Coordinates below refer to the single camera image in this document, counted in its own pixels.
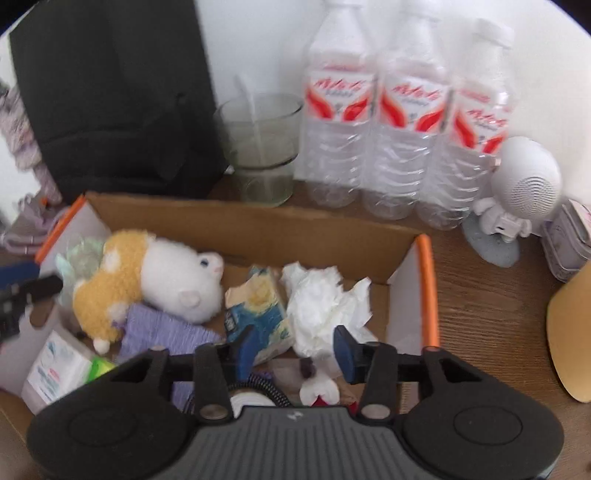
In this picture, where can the small pale tin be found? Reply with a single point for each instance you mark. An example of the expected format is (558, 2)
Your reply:
(568, 244)

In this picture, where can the black paper bag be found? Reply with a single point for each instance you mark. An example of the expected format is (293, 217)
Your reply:
(115, 92)

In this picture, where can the green packet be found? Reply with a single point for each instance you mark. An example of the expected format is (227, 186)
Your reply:
(101, 368)

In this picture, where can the light green face mask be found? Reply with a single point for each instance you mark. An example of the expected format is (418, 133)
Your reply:
(81, 263)

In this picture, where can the blue snack packet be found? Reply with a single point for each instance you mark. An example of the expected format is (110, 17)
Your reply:
(258, 318)

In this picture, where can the purple woven cloth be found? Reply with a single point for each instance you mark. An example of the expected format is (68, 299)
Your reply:
(161, 330)

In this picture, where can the white astronaut speaker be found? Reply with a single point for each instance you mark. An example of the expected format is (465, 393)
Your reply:
(526, 184)

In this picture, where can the red cardboard box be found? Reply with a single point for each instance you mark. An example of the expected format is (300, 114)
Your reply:
(258, 230)

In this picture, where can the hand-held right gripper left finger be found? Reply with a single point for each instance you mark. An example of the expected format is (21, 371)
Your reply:
(244, 353)

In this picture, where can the crumpled white tissue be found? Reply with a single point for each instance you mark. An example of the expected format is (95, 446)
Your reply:
(318, 304)

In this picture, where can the white tissue packet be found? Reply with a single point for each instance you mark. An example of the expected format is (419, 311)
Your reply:
(55, 369)

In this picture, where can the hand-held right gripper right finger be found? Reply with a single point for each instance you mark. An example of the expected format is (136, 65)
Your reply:
(344, 353)

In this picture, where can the red label water bottle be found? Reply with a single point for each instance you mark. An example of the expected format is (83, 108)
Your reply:
(471, 157)
(337, 138)
(408, 152)

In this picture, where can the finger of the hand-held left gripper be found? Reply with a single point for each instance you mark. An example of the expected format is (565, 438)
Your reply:
(44, 287)
(18, 271)

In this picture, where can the clear glass cup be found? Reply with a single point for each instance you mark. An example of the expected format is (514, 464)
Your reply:
(268, 184)

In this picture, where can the yellow thermos jug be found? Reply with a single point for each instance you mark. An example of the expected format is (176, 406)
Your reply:
(575, 337)

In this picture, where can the white round case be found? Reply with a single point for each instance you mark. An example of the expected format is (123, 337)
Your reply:
(251, 399)

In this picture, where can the yellow and white plush toy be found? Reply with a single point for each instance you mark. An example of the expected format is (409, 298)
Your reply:
(175, 277)

